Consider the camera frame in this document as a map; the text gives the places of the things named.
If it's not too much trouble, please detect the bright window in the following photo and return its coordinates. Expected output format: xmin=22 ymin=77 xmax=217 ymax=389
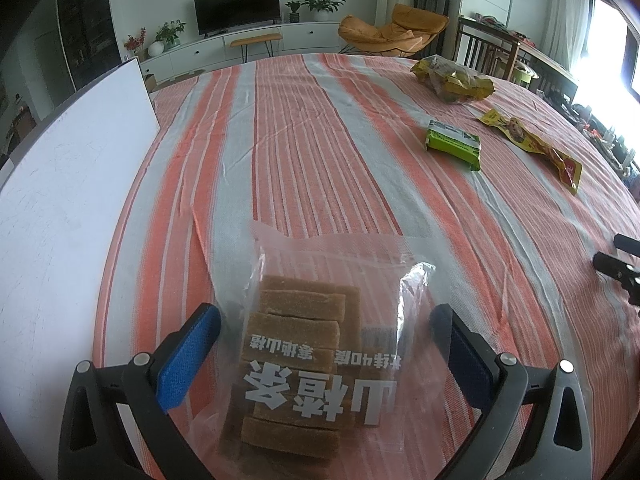
xmin=580 ymin=0 xmax=640 ymax=106

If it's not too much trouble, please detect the green potted plant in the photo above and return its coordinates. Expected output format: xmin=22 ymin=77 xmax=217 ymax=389
xmin=155 ymin=20 xmax=187 ymax=51

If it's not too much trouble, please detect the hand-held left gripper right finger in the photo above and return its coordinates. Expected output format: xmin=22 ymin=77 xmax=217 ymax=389
xmin=427 ymin=302 xmax=601 ymax=480

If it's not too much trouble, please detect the dark display cabinet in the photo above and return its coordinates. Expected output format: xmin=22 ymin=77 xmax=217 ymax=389
xmin=55 ymin=0 xmax=126 ymax=93

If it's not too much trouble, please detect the wooden slatted chair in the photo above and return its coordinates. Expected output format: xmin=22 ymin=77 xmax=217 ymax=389
xmin=456 ymin=16 xmax=521 ymax=81

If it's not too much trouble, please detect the sheer window curtain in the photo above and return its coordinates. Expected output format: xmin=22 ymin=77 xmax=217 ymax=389
xmin=542 ymin=0 xmax=596 ymax=66

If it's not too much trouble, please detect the wooden stool with metal legs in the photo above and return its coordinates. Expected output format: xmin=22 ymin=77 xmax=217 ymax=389
xmin=229 ymin=33 xmax=283 ymax=63

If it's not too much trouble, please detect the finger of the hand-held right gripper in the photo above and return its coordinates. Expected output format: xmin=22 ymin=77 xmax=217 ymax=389
xmin=614 ymin=232 xmax=640 ymax=258
xmin=592 ymin=252 xmax=640 ymax=307

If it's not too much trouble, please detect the large plant in white pot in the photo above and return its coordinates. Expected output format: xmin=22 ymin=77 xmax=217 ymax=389
xmin=300 ymin=0 xmax=347 ymax=22

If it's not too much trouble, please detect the yellow clear snack bag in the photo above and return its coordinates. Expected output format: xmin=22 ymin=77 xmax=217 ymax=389
xmin=411 ymin=55 xmax=496 ymax=105

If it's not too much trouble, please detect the orange lounge chair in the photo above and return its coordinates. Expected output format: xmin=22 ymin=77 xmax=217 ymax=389
xmin=337 ymin=3 xmax=450 ymax=57

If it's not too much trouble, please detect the clear bag of brown strips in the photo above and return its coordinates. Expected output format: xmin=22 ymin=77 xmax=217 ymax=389
xmin=192 ymin=220 xmax=443 ymax=480

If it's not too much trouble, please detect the white board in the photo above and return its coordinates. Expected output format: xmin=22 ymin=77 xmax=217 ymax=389
xmin=0 ymin=57 xmax=161 ymax=461

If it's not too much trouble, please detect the yellow red snack packet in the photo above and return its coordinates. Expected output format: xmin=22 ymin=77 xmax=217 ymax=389
xmin=479 ymin=109 xmax=584 ymax=196

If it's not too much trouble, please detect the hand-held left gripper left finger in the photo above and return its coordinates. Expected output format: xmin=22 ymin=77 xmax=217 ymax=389
xmin=57 ymin=302 xmax=223 ymax=480

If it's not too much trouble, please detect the green snack packet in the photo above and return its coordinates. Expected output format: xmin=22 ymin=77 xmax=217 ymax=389
xmin=425 ymin=120 xmax=482 ymax=172

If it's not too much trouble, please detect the white television cabinet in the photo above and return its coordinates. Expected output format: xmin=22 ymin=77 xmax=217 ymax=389
xmin=137 ymin=21 xmax=346 ymax=78

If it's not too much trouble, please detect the orange white striped tablecloth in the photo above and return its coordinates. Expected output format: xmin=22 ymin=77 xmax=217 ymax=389
xmin=97 ymin=52 xmax=640 ymax=480

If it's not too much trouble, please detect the black flat television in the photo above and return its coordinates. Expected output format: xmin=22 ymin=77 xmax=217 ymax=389
xmin=193 ymin=0 xmax=281 ymax=37

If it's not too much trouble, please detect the red flower arrangement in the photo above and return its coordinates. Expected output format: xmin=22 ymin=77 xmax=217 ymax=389
xmin=123 ymin=27 xmax=147 ymax=58

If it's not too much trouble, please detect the cluttered wooden side table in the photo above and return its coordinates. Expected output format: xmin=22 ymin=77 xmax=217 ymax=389
xmin=515 ymin=35 xmax=640 ymax=181

